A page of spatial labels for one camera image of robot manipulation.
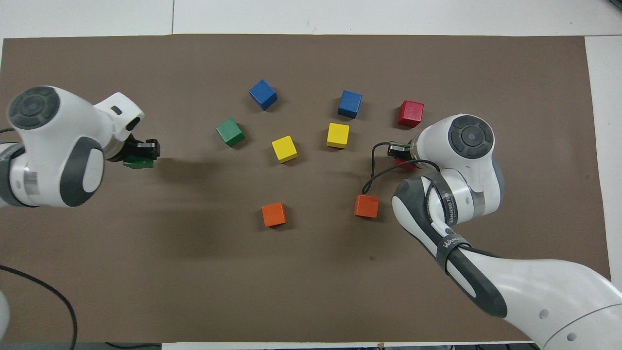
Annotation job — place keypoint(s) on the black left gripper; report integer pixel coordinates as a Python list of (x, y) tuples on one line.
[(130, 149)]

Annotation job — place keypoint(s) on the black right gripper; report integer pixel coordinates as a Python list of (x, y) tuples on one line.
[(409, 149)]

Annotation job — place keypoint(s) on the red cube block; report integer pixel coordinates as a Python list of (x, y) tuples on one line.
[(410, 113), (406, 165)]

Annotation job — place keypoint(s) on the green cube block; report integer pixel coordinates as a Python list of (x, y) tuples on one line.
[(230, 132), (138, 164)]

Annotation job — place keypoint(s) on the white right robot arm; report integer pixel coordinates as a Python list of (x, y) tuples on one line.
[(534, 291)]

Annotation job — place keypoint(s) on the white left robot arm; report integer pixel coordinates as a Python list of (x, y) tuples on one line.
[(53, 146)]

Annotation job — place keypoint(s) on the yellow cube block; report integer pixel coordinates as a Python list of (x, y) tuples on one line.
[(337, 135), (284, 149)]

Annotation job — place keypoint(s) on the orange cube block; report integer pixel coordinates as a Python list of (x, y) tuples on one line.
[(273, 215), (367, 206)]

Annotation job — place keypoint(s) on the blue cube block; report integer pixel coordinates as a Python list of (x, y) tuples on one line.
[(263, 94), (350, 104)]

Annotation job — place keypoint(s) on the brown paper mat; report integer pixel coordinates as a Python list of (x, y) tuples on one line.
[(311, 291)]

